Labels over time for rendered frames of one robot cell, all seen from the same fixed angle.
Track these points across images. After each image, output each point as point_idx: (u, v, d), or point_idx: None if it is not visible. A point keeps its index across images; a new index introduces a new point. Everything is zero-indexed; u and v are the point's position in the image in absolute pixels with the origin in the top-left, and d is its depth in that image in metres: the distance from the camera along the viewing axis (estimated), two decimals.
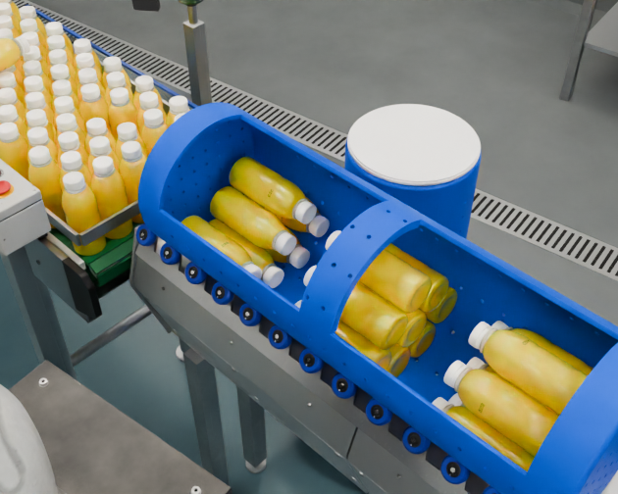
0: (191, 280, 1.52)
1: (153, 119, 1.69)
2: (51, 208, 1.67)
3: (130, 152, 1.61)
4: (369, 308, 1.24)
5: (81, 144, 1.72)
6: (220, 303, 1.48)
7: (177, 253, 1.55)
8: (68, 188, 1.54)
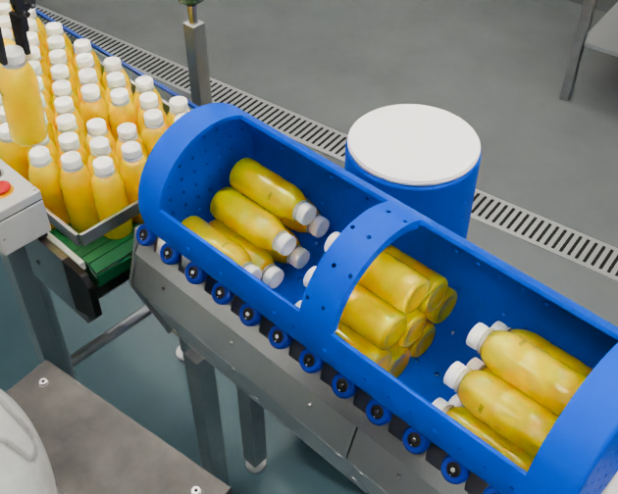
0: (191, 280, 1.52)
1: (153, 119, 1.69)
2: (51, 208, 1.67)
3: (130, 152, 1.61)
4: (368, 308, 1.24)
5: (81, 144, 1.72)
6: (220, 303, 1.48)
7: (177, 253, 1.55)
8: None
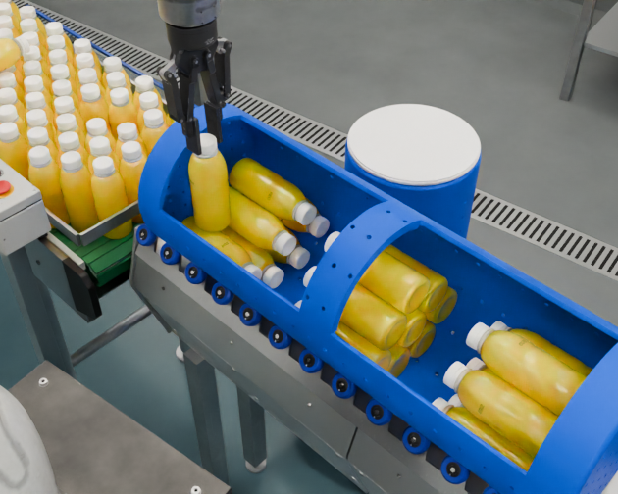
0: (191, 280, 1.52)
1: (153, 119, 1.69)
2: (51, 208, 1.67)
3: (130, 152, 1.61)
4: (368, 308, 1.24)
5: (81, 144, 1.72)
6: (220, 303, 1.48)
7: (177, 253, 1.55)
8: None
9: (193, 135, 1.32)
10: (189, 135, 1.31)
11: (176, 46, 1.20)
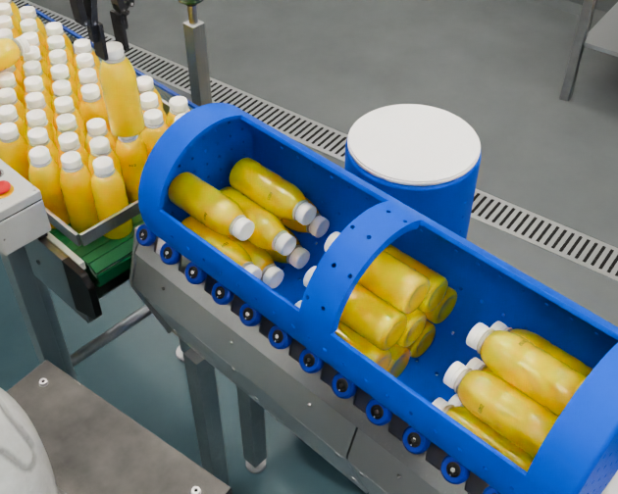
0: (191, 280, 1.52)
1: (153, 119, 1.69)
2: (51, 208, 1.67)
3: (112, 51, 1.45)
4: (368, 308, 1.25)
5: (81, 144, 1.72)
6: (220, 303, 1.48)
7: (177, 253, 1.55)
8: (233, 234, 1.41)
9: (99, 40, 1.43)
10: (95, 40, 1.43)
11: None
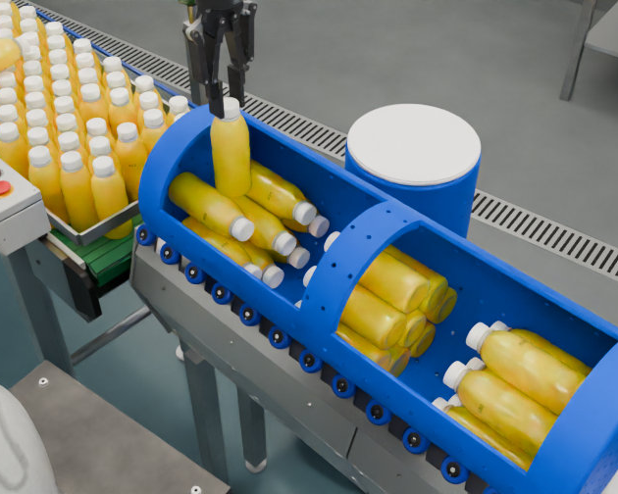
0: (191, 280, 1.52)
1: (153, 119, 1.69)
2: (51, 208, 1.67)
3: (229, 109, 1.34)
4: (368, 308, 1.25)
5: (81, 144, 1.72)
6: (220, 303, 1.48)
7: (177, 253, 1.55)
8: (233, 235, 1.41)
9: (217, 98, 1.32)
10: (213, 98, 1.31)
11: (203, 5, 1.20)
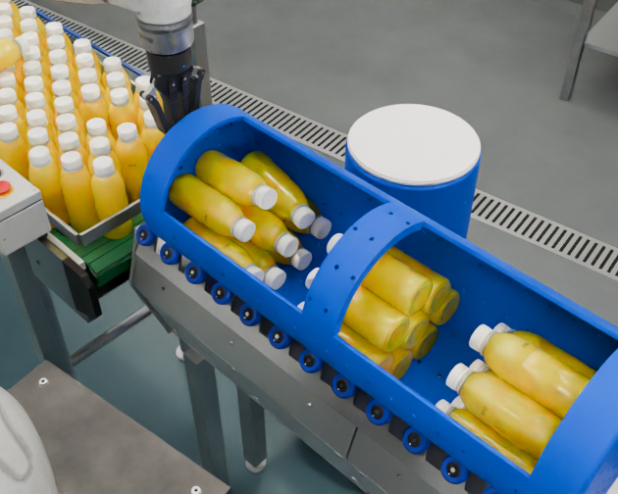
0: (190, 279, 1.53)
1: (153, 119, 1.69)
2: (51, 208, 1.67)
3: (265, 209, 1.41)
4: (371, 310, 1.24)
5: (81, 144, 1.72)
6: (218, 303, 1.49)
7: (177, 256, 1.55)
8: (235, 236, 1.41)
9: None
10: None
11: None
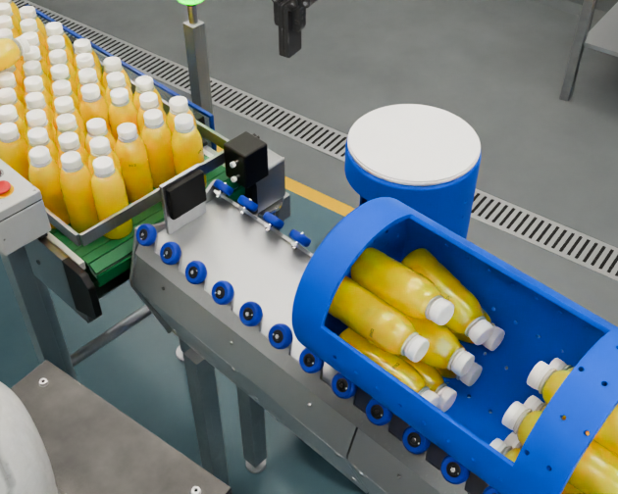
0: (198, 267, 1.52)
1: (153, 119, 1.69)
2: (51, 208, 1.67)
3: (440, 325, 1.22)
4: (594, 463, 1.05)
5: (81, 144, 1.72)
6: (213, 299, 1.49)
7: (176, 259, 1.55)
8: (407, 356, 1.22)
9: (298, 24, 1.02)
10: (302, 24, 1.01)
11: None
